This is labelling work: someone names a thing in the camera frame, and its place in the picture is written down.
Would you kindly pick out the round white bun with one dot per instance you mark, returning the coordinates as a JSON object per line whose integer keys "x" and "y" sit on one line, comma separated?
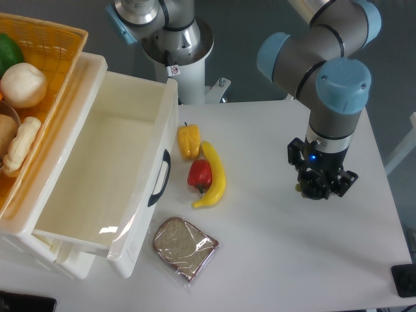
{"x": 23, "y": 86}

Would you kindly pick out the black device bottom left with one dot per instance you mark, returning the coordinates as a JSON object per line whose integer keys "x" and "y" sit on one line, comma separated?
{"x": 14, "y": 302}

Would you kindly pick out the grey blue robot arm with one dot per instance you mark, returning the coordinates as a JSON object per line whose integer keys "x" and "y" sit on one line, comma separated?
{"x": 317, "y": 70}

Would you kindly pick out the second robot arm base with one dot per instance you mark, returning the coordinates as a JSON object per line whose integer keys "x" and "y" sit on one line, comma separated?
{"x": 175, "y": 40}

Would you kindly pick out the yellow banana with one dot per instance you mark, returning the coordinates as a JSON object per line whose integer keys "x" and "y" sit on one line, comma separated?
{"x": 218, "y": 185}

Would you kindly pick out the red bell pepper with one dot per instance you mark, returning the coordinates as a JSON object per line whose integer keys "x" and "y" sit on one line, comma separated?
{"x": 200, "y": 175}

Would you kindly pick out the yellow bell pepper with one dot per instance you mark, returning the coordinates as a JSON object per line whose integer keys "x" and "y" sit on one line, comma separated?
{"x": 188, "y": 139}

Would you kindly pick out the tan bread roll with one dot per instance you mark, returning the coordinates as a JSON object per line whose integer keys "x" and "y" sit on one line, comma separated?
{"x": 8, "y": 131}

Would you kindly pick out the dark mangosteen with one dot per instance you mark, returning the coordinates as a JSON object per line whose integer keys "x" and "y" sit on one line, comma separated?
{"x": 308, "y": 189}

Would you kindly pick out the orange woven basket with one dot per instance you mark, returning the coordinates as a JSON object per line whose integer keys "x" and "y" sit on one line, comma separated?
{"x": 37, "y": 59}

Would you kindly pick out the white upper drawer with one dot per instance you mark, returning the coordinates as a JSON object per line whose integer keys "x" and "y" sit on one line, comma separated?
{"x": 105, "y": 196}

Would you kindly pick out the wrapped brown bread slice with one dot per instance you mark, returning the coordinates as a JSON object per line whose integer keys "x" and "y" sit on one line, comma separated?
{"x": 183, "y": 248}

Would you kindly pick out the white frame right edge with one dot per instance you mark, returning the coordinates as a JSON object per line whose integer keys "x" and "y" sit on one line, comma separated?
{"x": 405, "y": 146}

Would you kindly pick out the black device right edge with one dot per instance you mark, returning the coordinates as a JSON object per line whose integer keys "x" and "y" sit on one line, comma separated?
{"x": 404, "y": 279}

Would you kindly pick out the green pepper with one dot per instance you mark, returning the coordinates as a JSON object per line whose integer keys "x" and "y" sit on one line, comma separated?
{"x": 11, "y": 53}

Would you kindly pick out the white drawer cabinet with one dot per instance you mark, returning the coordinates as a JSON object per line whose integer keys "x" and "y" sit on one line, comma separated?
{"x": 19, "y": 243}

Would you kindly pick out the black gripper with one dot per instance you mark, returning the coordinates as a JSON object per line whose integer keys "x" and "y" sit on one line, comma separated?
{"x": 326, "y": 169}

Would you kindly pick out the twisted white bread roll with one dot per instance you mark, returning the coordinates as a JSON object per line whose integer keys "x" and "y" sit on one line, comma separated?
{"x": 20, "y": 146}

